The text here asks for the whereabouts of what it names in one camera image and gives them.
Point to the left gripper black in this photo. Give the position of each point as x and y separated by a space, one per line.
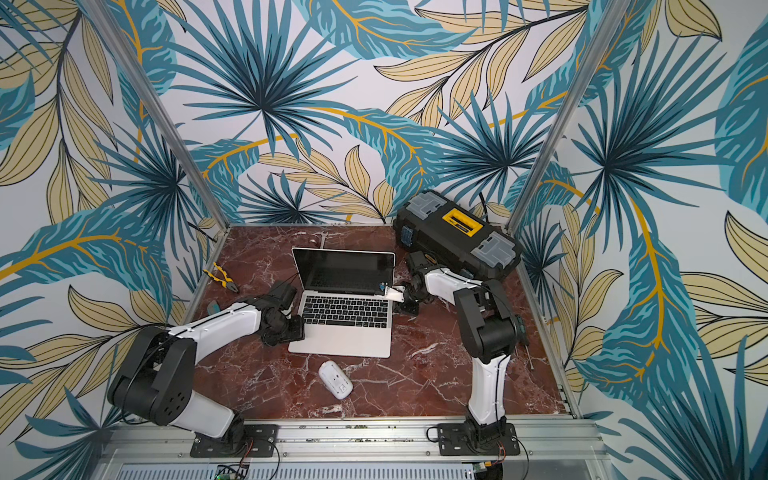
297 333

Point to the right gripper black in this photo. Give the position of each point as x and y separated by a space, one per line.
405 291

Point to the silver laptop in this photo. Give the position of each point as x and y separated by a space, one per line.
343 303

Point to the white wireless mouse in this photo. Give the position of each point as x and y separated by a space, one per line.
335 380

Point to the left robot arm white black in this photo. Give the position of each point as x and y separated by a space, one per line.
155 380

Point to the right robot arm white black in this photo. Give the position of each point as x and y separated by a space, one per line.
490 332

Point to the yellow black pliers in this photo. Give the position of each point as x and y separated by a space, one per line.
218 275

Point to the teal utility knife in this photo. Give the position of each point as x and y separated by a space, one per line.
213 308

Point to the black yellow toolbox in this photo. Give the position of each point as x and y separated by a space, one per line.
455 238

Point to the green screwdriver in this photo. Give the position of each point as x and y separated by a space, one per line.
526 344

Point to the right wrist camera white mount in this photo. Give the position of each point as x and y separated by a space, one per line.
394 293

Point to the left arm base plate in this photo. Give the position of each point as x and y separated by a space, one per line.
246 440

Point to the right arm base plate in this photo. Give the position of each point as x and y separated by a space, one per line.
471 439

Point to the aluminium front rail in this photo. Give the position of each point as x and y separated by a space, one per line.
543 447

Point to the left aluminium corner post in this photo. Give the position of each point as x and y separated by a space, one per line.
107 26

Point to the aluminium corner post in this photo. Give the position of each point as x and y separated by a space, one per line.
609 23
107 26

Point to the right aluminium corner post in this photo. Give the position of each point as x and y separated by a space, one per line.
609 23

